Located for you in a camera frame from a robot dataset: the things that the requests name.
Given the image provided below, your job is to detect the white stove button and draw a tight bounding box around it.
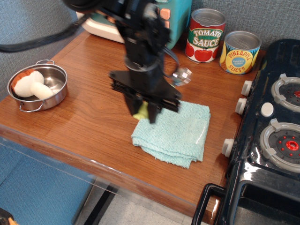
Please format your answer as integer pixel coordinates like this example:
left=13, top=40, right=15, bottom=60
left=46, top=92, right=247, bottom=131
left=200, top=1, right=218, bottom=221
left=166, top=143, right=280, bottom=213
left=260, top=102, right=274, bottom=117

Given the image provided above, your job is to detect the white plush mushroom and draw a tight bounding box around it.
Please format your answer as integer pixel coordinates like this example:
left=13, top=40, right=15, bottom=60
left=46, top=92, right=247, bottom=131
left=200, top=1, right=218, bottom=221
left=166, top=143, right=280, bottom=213
left=12, top=69, right=54, bottom=99

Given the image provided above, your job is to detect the toy microwave teal and cream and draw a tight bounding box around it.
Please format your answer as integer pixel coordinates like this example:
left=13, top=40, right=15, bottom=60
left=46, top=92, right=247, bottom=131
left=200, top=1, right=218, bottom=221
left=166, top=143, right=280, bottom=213
left=82, top=0, right=192, bottom=49

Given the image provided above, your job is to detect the spoon with yellow-green handle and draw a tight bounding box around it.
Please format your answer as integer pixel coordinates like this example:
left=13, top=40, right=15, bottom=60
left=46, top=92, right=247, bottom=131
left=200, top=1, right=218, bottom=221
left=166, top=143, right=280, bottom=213
left=133, top=67, right=192, bottom=120

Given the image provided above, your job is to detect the black toy stove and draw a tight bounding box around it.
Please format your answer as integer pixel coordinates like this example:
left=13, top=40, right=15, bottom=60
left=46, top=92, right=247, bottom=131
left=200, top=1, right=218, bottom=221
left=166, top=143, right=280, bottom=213
left=191, top=38, right=300, bottom=225

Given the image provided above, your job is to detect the white stove knob bottom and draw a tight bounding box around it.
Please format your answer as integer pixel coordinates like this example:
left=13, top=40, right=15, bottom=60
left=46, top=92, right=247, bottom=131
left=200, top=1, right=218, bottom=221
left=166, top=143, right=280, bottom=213
left=222, top=139, right=235, bottom=158

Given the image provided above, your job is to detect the small steel pot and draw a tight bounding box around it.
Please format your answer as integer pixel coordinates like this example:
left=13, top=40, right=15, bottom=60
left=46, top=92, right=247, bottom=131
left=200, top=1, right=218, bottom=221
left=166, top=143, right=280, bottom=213
left=7, top=60, right=68, bottom=113

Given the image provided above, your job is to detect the tomato sauce can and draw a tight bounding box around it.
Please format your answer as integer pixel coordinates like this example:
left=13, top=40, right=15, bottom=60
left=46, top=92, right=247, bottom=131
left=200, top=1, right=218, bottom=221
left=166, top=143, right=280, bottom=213
left=185, top=8, right=226, bottom=63

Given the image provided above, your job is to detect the grey burner ring upper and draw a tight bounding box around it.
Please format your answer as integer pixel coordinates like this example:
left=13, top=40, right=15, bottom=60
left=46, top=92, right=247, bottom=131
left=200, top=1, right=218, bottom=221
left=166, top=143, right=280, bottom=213
left=270, top=73, right=300, bottom=113

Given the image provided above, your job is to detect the pineapple slices can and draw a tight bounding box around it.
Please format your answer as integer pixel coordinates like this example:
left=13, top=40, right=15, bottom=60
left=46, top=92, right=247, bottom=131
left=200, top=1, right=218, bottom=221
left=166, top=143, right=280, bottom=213
left=219, top=30, right=262, bottom=75

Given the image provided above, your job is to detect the grey burner ring lower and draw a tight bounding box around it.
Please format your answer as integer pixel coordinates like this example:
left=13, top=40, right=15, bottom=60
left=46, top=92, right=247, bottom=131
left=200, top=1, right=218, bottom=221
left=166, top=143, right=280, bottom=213
left=259, top=118, right=300, bottom=173

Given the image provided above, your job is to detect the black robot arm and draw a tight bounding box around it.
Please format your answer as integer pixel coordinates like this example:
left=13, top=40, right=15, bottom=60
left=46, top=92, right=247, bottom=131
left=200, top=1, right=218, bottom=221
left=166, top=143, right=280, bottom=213
left=64, top=0, right=181, bottom=123

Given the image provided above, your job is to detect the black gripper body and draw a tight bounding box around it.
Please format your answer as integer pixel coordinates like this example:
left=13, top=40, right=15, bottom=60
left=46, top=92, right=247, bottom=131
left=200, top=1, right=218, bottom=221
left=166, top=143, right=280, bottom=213
left=109, top=56, right=181, bottom=112

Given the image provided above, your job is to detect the white stove knob middle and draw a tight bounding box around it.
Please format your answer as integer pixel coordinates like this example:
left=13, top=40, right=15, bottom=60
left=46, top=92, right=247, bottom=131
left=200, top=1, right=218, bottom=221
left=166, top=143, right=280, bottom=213
left=235, top=98, right=247, bottom=115

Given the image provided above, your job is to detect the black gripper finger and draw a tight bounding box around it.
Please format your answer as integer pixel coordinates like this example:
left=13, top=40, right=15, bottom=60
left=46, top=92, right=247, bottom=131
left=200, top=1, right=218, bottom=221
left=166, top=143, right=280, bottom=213
left=147, top=102, right=163, bottom=124
left=124, top=93, right=143, bottom=115

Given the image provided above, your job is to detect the black braided cable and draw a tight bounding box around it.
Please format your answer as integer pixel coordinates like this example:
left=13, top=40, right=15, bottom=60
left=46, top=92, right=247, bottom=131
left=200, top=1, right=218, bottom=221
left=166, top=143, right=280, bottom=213
left=0, top=14, right=91, bottom=53

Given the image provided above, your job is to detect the light blue towel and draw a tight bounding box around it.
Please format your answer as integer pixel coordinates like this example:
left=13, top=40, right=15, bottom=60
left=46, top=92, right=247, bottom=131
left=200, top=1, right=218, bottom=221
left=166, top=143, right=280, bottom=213
left=131, top=101, right=210, bottom=168

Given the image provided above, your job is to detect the black oven door handle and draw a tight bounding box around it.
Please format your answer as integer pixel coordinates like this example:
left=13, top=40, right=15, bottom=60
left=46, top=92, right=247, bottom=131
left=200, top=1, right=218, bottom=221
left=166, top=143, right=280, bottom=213
left=191, top=183, right=225, bottom=225

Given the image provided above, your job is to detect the grey burner ring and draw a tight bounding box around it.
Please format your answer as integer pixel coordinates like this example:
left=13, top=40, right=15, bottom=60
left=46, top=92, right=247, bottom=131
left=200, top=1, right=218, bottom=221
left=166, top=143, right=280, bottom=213
left=270, top=73, right=300, bottom=113
left=259, top=118, right=300, bottom=173

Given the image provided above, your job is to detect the white stove knob top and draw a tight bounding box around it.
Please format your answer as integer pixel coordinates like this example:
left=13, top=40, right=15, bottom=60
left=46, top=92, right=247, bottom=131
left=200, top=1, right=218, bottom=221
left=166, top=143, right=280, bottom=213
left=241, top=81, right=253, bottom=97

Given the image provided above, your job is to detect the white stove knob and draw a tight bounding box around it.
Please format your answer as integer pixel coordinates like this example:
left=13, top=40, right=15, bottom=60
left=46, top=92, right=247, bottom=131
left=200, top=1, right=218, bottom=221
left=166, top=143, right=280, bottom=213
left=235, top=98, right=247, bottom=115
left=222, top=139, right=235, bottom=158
left=241, top=81, right=253, bottom=97

